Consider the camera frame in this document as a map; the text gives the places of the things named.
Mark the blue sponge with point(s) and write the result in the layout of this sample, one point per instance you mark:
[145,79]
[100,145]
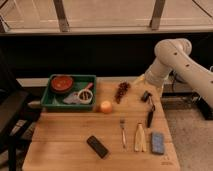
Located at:
[157,143]

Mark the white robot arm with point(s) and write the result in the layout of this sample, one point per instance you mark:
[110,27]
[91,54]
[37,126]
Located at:
[173,54]

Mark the dark red grape bunch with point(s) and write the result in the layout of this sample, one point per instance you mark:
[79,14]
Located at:
[121,91]

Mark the yellow apple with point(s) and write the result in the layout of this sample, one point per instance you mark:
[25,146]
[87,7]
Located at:
[106,107]

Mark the grey crumpled cloth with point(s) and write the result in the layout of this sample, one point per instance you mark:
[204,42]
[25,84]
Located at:
[72,98]

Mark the silver fork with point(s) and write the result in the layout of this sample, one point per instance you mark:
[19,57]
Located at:
[122,126]

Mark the green plastic tray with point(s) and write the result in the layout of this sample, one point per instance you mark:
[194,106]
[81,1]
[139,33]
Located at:
[54,101]

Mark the small black clip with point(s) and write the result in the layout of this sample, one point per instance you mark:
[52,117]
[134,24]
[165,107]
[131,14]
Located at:
[145,96]

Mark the red bowl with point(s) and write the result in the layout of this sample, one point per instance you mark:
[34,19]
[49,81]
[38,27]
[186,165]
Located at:
[61,84]

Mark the black remote control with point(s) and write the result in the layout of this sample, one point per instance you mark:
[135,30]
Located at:
[97,146]

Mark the black chair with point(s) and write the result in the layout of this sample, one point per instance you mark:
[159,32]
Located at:
[16,116]

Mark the black handled utensil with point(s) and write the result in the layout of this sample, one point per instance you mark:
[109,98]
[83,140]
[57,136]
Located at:
[150,113]

